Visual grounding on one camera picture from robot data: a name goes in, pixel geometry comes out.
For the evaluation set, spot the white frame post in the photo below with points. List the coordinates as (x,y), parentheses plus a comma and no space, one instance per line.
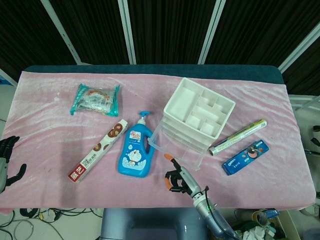
(211,32)
(127,32)
(300,42)
(62,32)

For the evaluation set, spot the black curtain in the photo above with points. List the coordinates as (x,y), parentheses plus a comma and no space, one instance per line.
(170,30)

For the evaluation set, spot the foil roll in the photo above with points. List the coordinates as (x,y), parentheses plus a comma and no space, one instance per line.
(237,137)

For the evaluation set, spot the blue Oreo package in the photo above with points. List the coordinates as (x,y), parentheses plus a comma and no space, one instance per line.
(246,157)

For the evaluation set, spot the brown tape roll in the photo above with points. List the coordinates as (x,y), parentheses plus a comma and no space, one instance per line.
(260,218)

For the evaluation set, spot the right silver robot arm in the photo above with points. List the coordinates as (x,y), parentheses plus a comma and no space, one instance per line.
(212,220)

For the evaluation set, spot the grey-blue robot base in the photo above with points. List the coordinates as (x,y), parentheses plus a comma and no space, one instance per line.
(150,225)

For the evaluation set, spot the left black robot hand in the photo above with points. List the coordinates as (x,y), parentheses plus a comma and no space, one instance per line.
(5,172)

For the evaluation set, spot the white plastic organizer box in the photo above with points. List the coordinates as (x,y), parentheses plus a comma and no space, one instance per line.
(185,100)

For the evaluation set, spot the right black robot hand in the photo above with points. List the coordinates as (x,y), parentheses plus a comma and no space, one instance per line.
(183,178)

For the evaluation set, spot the pink velvet cloth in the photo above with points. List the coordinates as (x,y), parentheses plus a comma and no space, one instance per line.
(62,140)

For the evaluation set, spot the white rag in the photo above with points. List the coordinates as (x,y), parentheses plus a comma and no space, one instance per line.
(252,234)

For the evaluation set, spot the cardboard box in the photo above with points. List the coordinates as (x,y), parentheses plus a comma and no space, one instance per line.
(287,225)

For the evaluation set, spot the clear plastic drawer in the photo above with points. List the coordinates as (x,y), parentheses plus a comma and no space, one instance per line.
(186,132)
(180,153)

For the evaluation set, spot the blue cartoon detergent bottle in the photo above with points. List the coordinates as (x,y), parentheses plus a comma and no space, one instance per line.
(135,155)

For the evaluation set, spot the white metal shelf frame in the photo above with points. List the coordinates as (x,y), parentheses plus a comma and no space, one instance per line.
(305,102)

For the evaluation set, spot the teal snack bag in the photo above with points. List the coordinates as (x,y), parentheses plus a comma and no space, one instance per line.
(95,101)

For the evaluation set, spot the long baking paper box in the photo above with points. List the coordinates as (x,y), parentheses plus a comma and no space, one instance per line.
(100,150)

